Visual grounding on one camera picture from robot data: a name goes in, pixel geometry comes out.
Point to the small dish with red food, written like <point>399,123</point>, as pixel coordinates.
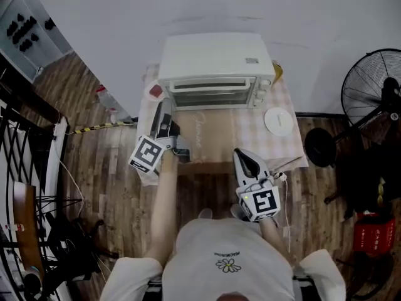
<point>155,90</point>

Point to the white shelf with black items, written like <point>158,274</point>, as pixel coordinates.
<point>28,33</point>

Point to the black standing fan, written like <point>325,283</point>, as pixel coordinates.
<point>366,86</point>

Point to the red box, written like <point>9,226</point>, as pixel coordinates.
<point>372,234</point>

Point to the round white plate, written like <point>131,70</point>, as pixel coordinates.
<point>279,121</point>

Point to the person's left shoe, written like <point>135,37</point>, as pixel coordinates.
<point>206,213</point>

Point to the person's left forearm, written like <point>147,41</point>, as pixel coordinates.
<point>164,205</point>

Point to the white flower print t-shirt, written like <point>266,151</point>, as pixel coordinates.
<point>225,246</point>

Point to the person's shoe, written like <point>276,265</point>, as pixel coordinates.
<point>206,213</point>
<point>237,212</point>

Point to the white toaster oven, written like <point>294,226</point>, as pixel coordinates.
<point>213,61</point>

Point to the person's right forearm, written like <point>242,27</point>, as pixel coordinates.
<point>275,240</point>

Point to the brown wooden board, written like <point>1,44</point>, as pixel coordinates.
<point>26,227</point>

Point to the person's right shoe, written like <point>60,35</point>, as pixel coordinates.
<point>237,212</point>

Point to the black metal railing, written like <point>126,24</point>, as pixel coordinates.
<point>28,143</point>

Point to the yellow black striped tape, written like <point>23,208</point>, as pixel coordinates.
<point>100,127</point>

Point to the clear plastic bottles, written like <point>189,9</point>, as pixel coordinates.
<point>109,102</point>

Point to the checked tablecloth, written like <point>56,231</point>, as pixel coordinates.
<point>260,146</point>

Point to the yellow object behind oven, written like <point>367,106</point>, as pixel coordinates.
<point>278,72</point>

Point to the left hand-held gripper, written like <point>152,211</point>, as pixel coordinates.
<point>147,155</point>

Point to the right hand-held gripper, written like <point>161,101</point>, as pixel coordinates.
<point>261,201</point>

